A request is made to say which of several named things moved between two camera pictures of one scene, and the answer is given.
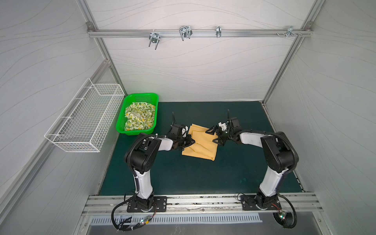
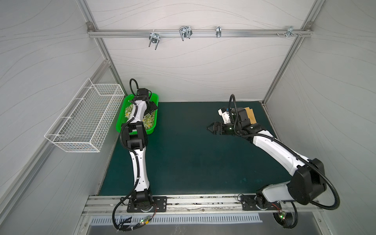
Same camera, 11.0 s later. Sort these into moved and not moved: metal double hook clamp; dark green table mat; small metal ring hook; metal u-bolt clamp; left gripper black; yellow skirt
Moved: yellow skirt; left gripper black
Not moved: metal double hook clamp; small metal ring hook; metal u-bolt clamp; dark green table mat
